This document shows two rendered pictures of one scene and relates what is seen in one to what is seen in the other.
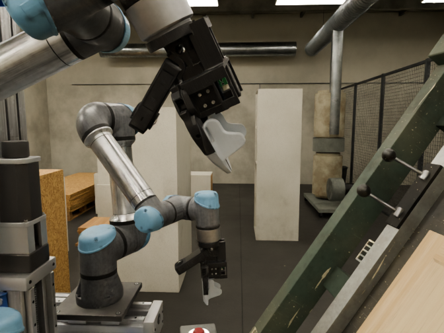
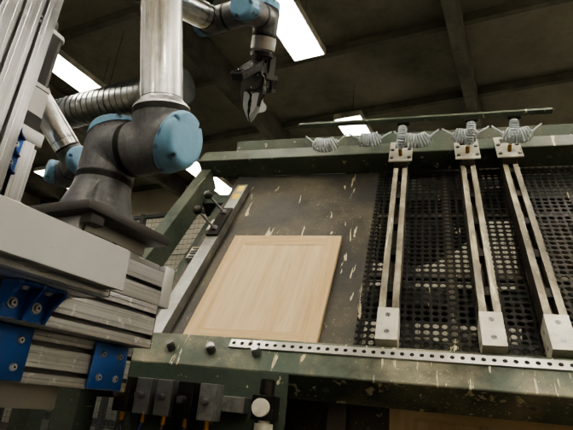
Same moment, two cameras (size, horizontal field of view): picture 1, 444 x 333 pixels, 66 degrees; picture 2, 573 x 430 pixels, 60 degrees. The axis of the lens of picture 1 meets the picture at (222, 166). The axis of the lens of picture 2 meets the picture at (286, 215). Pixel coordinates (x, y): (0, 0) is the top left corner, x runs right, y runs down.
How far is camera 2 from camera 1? 1.45 m
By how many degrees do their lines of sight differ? 70
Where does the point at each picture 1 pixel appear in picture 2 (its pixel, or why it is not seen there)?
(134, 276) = not seen: outside the picture
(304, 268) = not seen: hidden behind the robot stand
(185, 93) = (264, 77)
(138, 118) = (245, 73)
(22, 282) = (40, 137)
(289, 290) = not seen: hidden behind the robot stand
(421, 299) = (245, 258)
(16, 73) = (193, 10)
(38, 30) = (249, 16)
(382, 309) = (222, 270)
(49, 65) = (201, 20)
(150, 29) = (269, 48)
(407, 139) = (192, 203)
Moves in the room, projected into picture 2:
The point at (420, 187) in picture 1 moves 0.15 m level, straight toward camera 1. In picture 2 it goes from (223, 217) to (242, 208)
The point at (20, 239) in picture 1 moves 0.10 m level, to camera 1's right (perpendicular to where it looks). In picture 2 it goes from (39, 101) to (72, 123)
